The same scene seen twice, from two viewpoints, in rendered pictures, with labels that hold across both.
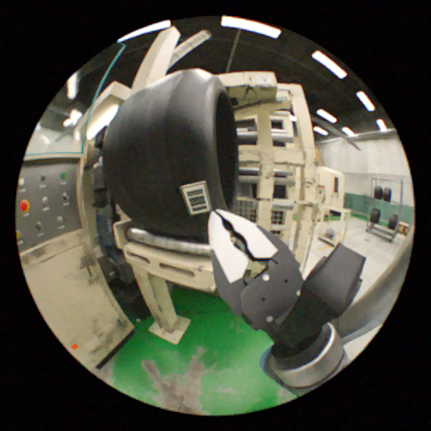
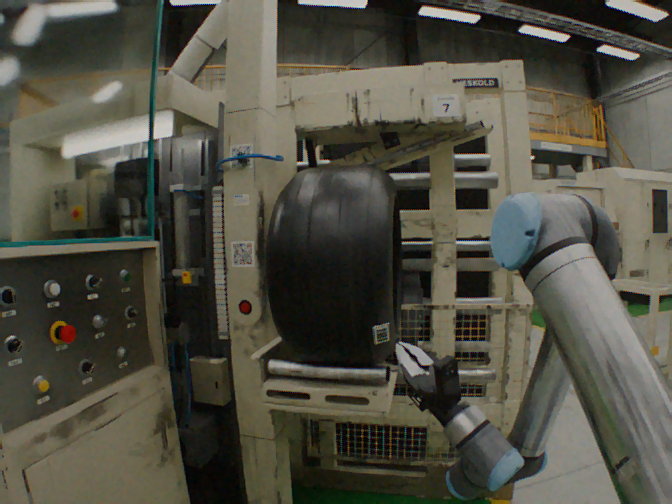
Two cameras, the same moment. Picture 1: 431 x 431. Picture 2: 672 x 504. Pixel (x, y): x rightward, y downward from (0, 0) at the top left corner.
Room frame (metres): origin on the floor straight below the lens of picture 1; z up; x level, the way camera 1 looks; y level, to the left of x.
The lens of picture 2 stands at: (-0.67, 0.19, 1.28)
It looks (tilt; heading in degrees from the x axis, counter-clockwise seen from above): 3 degrees down; 357
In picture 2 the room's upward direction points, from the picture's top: 1 degrees counter-clockwise
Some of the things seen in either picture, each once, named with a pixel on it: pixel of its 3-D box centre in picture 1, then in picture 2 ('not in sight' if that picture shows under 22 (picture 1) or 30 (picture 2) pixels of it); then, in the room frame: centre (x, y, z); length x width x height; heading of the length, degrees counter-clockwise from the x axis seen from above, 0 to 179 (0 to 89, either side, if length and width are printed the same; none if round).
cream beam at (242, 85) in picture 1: (227, 91); (381, 115); (0.73, -0.08, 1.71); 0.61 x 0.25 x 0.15; 74
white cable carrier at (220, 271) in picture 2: not in sight; (224, 263); (0.53, 0.47, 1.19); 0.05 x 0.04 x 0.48; 164
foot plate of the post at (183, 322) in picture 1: (169, 325); not in sight; (0.54, 0.38, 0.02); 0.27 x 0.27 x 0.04; 74
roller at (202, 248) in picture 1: (163, 240); (326, 370); (0.35, 0.16, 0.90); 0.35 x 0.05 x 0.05; 74
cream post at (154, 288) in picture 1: (135, 150); (251, 243); (0.54, 0.38, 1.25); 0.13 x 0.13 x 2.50; 74
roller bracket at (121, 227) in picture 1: (151, 223); (281, 352); (0.53, 0.30, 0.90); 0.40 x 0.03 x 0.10; 164
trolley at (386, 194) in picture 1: (386, 208); not in sight; (1.52, -5.53, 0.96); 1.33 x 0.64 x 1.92; 4
